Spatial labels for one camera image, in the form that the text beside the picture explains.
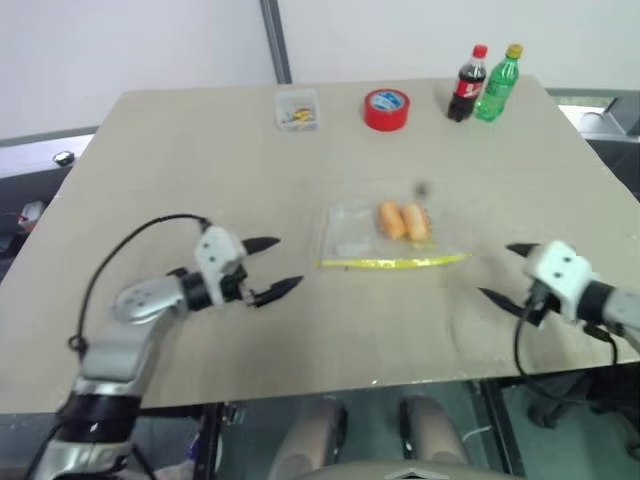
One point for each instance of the dark vertical wall post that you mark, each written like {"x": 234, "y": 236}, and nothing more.
{"x": 276, "y": 40}

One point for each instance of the clear zip bag yellow seal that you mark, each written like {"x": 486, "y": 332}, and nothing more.
{"x": 350, "y": 235}

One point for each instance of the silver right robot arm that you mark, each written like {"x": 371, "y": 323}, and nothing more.
{"x": 617, "y": 310}

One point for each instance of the beige rounded robot leg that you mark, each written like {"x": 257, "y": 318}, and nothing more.
{"x": 310, "y": 435}
{"x": 432, "y": 432}

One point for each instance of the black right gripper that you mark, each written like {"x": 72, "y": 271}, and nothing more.
{"x": 536, "y": 302}

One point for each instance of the cola bottle red cap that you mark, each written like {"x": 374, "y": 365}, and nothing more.
{"x": 465, "y": 90}

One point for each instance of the small coloured pieces heap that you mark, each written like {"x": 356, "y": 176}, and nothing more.
{"x": 299, "y": 115}

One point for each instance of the black table leg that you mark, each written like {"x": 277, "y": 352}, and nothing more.
{"x": 500, "y": 435}
{"x": 211, "y": 440}

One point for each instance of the red tape roll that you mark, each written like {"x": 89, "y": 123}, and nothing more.
{"x": 386, "y": 116}

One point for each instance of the green bottle yellow cap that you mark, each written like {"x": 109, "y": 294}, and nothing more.
{"x": 495, "y": 92}

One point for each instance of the red white small object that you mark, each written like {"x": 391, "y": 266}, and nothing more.
{"x": 31, "y": 212}

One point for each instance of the beige rounded left robot leg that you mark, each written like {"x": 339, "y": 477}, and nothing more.
{"x": 310, "y": 435}

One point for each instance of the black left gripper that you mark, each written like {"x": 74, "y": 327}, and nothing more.
{"x": 235, "y": 287}

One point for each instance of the small black white device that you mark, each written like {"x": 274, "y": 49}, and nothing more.
{"x": 64, "y": 158}

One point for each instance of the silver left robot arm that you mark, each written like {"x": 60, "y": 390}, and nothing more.
{"x": 120, "y": 345}

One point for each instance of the clear plastic box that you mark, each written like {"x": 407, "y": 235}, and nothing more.
{"x": 295, "y": 102}

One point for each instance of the beige rounded right robot leg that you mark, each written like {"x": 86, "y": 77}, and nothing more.
{"x": 432, "y": 432}

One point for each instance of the black chair base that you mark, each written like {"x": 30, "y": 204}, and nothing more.
{"x": 560, "y": 405}

